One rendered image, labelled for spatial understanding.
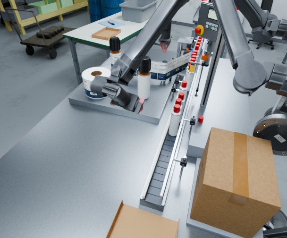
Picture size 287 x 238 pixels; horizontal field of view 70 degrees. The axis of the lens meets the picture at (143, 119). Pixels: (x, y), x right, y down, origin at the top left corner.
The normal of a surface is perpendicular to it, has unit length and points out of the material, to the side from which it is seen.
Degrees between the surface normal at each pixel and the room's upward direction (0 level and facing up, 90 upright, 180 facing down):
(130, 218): 0
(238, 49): 45
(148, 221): 0
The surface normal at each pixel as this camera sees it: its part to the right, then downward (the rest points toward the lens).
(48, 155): 0.02, -0.76
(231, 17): -0.31, -0.06
